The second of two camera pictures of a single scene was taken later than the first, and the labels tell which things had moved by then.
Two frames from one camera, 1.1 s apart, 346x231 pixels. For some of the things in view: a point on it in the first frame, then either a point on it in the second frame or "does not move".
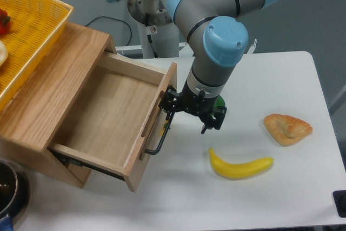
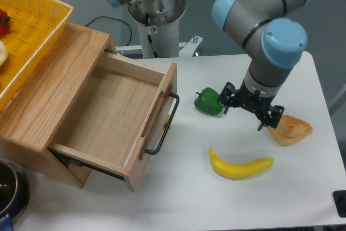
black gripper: (199, 105) to (231, 97)
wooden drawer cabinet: (33, 115) does not move
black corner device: (340, 198) does not move
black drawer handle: (163, 138) does not move
